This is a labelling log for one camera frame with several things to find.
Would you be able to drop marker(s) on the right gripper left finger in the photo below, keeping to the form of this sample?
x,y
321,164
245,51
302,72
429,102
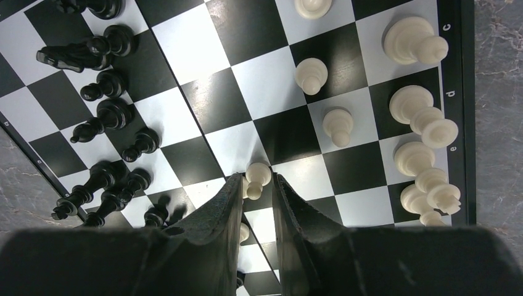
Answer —
x,y
195,256

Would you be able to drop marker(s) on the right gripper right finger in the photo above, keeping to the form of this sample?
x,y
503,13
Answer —
x,y
318,256

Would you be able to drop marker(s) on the white chess piece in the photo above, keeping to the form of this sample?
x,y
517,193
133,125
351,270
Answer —
x,y
256,177

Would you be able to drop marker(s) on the black white chess board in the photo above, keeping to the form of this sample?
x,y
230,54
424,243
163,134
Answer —
x,y
212,87

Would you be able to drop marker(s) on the black chess pieces group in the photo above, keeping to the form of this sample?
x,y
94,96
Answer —
x,y
112,113

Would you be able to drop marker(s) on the white chess pieces centre group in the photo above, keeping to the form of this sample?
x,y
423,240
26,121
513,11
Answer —
x,y
311,75

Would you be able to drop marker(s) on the white chess pieces corner group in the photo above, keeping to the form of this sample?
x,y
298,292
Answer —
x,y
407,41

